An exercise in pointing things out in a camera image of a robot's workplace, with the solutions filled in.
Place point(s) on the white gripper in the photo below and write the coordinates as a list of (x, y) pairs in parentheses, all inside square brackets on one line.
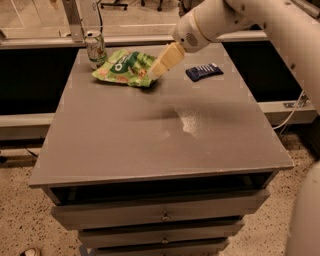
[(187, 35)]

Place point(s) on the green rice chip bag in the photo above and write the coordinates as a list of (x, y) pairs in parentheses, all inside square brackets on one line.
[(126, 67)]

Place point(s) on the green white 7up can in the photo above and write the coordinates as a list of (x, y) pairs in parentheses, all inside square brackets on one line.
[(95, 48)]

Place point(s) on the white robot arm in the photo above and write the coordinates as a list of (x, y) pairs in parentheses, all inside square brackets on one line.
[(296, 37)]

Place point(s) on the dark blue snack packet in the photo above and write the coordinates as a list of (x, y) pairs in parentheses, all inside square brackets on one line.
[(203, 71)]

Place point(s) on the black office chair base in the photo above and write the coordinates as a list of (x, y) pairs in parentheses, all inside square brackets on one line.
[(115, 3)]

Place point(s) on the grey drawer cabinet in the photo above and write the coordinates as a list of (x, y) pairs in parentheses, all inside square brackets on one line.
[(110, 143)]

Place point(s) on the top grey drawer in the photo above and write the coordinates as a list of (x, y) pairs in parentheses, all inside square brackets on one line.
[(159, 210)]

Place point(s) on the grey drawer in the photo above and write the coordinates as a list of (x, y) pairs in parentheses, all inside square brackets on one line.
[(159, 210), (211, 246), (160, 233)]

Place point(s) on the middle grey drawer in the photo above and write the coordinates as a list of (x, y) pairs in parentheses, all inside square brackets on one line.
[(160, 233)]

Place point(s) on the bottom grey drawer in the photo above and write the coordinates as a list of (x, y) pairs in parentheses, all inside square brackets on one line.
[(211, 246)]

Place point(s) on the white shoe tip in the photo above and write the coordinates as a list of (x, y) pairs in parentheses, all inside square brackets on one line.
[(31, 252)]

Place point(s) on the metal window frame rail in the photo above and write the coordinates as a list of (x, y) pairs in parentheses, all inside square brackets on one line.
[(113, 41)]

